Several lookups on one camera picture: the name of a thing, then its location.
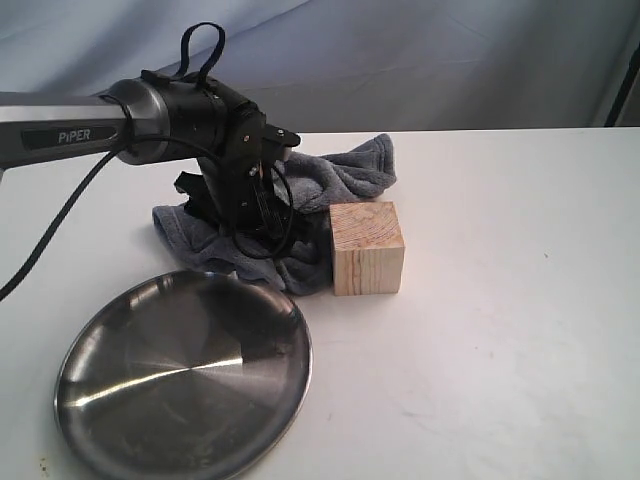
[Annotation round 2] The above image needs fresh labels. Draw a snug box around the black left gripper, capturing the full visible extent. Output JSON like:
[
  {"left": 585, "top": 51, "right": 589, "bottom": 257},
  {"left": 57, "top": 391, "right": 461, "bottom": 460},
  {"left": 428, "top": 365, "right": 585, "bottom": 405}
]
[{"left": 174, "top": 149, "right": 295, "bottom": 240}]

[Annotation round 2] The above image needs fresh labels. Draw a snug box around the black backdrop stand pole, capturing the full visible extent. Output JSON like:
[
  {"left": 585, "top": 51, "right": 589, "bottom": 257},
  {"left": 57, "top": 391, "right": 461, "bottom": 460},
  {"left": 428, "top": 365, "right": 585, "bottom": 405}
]
[{"left": 604, "top": 47, "right": 640, "bottom": 128}]

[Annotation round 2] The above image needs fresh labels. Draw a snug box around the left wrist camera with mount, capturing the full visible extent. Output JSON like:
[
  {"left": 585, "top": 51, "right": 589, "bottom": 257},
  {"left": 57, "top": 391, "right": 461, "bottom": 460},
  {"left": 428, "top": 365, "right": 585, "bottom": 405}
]
[{"left": 262, "top": 124, "right": 301, "bottom": 164}]

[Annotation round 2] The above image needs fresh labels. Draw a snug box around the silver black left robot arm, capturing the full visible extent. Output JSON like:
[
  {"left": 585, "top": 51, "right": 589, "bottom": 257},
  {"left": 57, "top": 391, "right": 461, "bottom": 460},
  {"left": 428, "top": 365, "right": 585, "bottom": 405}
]
[{"left": 1, "top": 71, "right": 300, "bottom": 241}]

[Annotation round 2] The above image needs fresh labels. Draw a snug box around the black velcro strap loop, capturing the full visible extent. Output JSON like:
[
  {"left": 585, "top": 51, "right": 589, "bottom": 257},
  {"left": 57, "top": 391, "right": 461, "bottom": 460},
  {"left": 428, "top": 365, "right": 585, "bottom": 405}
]
[{"left": 177, "top": 22, "right": 227, "bottom": 81}]

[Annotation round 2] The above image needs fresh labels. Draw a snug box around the light wooden cube block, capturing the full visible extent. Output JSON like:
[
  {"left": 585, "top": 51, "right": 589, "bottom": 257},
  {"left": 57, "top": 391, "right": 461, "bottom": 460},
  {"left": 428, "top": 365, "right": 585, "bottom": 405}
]
[{"left": 329, "top": 201, "right": 405, "bottom": 296}]

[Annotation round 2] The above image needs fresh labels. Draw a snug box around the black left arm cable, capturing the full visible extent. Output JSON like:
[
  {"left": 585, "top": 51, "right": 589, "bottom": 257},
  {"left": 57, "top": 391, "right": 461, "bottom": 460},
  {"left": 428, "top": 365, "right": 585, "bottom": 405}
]
[{"left": 0, "top": 129, "right": 296, "bottom": 304}]

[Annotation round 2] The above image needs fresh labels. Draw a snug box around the blue-grey backdrop cloth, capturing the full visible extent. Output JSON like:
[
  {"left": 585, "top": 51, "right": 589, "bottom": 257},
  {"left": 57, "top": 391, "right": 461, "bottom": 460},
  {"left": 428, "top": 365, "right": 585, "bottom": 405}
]
[{"left": 1, "top": 1, "right": 639, "bottom": 132}]

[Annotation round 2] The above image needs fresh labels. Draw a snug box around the round stainless steel plate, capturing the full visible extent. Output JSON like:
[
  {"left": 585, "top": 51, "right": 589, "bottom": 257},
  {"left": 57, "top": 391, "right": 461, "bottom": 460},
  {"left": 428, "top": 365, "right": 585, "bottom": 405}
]
[{"left": 54, "top": 271, "right": 313, "bottom": 479}]

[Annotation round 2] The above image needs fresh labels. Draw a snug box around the grey fleece cloth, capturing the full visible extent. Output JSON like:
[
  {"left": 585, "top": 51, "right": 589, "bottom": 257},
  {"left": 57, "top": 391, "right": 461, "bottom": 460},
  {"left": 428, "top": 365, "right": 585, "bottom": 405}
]
[{"left": 152, "top": 133, "right": 397, "bottom": 296}]

